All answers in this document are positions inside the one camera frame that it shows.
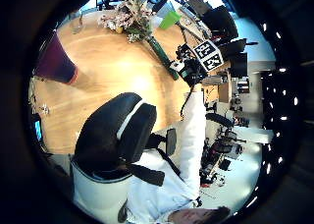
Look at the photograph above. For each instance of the flower bouquet with green wrap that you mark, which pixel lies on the flower bouquet with green wrap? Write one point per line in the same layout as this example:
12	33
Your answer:
134	14

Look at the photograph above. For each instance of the computer monitor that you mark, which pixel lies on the computer monitor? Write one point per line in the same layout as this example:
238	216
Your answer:
38	129

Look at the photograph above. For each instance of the the person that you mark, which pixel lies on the the person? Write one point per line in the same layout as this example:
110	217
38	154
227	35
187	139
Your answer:
163	191

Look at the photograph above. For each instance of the purple vase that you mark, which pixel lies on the purple vase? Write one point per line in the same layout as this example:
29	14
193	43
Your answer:
54	62

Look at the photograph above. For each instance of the clear drinking glass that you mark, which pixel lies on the clear drinking glass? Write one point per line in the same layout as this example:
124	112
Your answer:
77	23

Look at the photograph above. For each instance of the white marker cube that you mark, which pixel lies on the white marker cube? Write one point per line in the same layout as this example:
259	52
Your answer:
208	55

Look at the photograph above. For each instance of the green cup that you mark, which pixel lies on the green cup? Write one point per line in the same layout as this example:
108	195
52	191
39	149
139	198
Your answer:
170	20

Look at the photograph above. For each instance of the black office chair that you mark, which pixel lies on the black office chair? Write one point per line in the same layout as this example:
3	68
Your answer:
220	22
238	58

